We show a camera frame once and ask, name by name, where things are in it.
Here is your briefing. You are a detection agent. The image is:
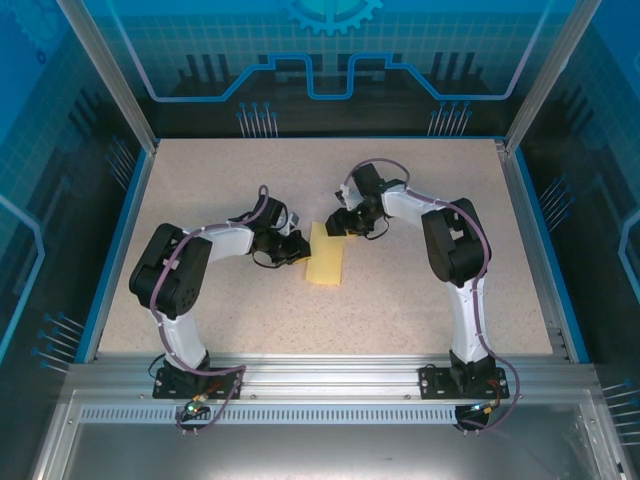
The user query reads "yellow square paper sheet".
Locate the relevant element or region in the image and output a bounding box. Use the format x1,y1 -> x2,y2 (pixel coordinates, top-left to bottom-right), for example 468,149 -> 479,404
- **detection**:
303,221 -> 347,289

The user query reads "grey metal sheet tray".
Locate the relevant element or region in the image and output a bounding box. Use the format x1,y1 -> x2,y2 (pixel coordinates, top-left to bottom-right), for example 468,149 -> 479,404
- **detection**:
29,389 -> 632,480

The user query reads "blue table edge strip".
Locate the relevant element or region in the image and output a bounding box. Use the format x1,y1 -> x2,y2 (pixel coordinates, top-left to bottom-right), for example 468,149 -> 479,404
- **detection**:
81,144 -> 157,364
513,148 -> 592,364

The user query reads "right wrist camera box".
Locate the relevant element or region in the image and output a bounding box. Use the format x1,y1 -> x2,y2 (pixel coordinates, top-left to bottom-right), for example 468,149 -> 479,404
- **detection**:
336,184 -> 359,212

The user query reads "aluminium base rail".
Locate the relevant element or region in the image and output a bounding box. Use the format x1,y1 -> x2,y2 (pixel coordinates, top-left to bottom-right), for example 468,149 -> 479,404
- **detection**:
67,351 -> 599,402

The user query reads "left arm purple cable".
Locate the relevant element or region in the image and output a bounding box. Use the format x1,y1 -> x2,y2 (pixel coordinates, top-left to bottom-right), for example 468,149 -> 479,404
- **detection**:
149,184 -> 274,437

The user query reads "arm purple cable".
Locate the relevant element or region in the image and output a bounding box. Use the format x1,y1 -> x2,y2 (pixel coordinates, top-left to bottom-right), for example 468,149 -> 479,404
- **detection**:
149,184 -> 274,437
343,158 -> 524,436

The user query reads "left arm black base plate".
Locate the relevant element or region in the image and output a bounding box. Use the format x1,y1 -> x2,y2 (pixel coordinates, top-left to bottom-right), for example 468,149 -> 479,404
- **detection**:
152,366 -> 244,401

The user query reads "aluminium side rail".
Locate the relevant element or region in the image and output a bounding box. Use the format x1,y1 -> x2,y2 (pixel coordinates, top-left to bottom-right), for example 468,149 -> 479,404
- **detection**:
493,138 -> 574,362

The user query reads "slotted aluminium cable duct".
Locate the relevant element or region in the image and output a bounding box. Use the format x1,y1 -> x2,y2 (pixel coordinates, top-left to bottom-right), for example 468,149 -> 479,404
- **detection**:
79,406 -> 587,426

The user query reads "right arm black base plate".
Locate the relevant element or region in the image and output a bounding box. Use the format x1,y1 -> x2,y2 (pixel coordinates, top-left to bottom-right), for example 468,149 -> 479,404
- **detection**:
418,363 -> 511,401

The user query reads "cable connector with green light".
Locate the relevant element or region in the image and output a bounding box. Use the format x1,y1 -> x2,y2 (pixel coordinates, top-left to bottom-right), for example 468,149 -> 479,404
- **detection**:
468,398 -> 502,417
182,394 -> 212,417

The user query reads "aluminium frame post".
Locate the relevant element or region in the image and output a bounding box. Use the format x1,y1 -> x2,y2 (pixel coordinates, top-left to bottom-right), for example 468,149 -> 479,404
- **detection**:
53,0 -> 160,154
503,0 -> 592,154

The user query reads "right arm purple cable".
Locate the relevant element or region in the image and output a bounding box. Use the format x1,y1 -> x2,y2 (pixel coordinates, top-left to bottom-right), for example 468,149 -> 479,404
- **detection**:
343,158 -> 524,436

